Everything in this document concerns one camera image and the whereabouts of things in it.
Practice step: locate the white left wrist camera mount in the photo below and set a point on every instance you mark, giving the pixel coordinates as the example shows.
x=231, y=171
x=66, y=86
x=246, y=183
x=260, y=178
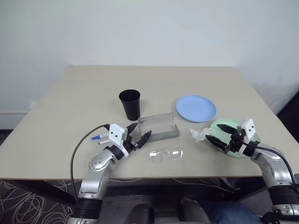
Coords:
x=115, y=134

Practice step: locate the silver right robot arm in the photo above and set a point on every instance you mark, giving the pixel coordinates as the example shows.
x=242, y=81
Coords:
x=268, y=163

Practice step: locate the person's blue jeans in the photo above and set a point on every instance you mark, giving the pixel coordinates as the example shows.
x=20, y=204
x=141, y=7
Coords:
x=233, y=214

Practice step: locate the white pen with black tip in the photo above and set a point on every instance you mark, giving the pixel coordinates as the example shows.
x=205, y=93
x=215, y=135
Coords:
x=104, y=142

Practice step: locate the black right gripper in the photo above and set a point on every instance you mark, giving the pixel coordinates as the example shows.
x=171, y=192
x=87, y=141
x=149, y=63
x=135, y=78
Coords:
x=234, y=143

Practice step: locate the green round plate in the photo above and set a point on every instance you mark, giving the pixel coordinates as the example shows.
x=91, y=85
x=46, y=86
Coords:
x=220, y=135

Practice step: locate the grey rounded shape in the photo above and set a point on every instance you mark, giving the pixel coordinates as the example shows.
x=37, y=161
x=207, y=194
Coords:
x=191, y=210

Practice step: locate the black furniture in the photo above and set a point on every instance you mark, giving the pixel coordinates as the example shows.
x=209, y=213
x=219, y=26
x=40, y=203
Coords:
x=289, y=130

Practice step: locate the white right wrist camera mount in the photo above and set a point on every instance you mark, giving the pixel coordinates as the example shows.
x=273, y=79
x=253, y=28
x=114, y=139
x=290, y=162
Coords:
x=248, y=130

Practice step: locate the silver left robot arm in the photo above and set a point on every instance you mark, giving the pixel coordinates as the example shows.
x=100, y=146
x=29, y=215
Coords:
x=95, y=163

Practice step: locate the white tissue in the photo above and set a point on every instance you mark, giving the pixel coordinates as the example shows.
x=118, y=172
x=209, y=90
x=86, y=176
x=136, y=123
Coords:
x=198, y=135

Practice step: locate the dark rounded shape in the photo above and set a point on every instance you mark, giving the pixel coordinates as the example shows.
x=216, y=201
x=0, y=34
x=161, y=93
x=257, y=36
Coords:
x=140, y=214

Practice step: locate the white marker with blue cap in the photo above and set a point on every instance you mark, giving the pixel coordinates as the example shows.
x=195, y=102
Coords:
x=95, y=138

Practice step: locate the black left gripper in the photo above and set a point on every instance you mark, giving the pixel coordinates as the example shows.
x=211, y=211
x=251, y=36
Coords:
x=130, y=144

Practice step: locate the black plastic cup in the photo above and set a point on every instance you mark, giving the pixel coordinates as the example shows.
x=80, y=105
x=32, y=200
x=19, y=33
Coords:
x=132, y=107

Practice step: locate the blue round plate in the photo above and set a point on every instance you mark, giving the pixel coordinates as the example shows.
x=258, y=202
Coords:
x=195, y=107

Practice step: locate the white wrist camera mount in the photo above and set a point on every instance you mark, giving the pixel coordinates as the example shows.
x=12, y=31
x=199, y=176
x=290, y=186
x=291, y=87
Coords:
x=115, y=134
x=248, y=130

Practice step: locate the clear frame glasses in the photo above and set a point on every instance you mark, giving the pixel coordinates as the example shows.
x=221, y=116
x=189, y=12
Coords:
x=175, y=154

